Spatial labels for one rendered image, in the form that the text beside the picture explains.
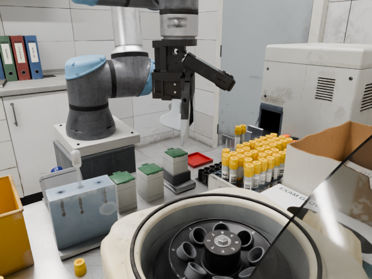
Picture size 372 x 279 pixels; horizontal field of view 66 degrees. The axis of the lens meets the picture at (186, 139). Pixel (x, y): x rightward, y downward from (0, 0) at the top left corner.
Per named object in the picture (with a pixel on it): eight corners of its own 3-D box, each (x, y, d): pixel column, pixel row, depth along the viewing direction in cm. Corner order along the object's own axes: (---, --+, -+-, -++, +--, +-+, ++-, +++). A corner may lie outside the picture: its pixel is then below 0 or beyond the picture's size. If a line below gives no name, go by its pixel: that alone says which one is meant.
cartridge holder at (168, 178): (174, 172, 73) (174, 159, 72) (196, 187, 66) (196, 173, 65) (156, 178, 70) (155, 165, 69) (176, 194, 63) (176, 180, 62)
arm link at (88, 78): (65, 97, 91) (60, 52, 85) (108, 94, 96) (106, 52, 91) (70, 108, 81) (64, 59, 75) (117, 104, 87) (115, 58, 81)
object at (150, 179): (153, 187, 66) (151, 161, 64) (164, 196, 63) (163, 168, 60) (137, 193, 64) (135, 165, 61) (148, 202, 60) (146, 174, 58)
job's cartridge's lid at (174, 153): (176, 148, 68) (176, 146, 68) (188, 154, 65) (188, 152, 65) (162, 151, 66) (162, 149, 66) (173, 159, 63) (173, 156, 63)
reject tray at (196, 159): (197, 154, 84) (197, 151, 84) (213, 161, 79) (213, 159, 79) (178, 159, 81) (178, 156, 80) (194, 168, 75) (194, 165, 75)
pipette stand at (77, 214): (109, 217, 55) (104, 171, 52) (122, 238, 50) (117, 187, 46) (53, 236, 50) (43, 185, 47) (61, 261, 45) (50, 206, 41)
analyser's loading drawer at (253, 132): (266, 133, 95) (268, 118, 94) (283, 139, 90) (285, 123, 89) (221, 147, 84) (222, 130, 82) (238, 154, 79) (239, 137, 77)
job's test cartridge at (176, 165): (176, 171, 71) (176, 148, 68) (188, 179, 67) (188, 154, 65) (163, 176, 68) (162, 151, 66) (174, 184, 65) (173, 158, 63)
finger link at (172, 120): (159, 145, 59) (162, 101, 60) (188, 146, 58) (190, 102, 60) (156, 142, 56) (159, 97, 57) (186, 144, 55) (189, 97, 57)
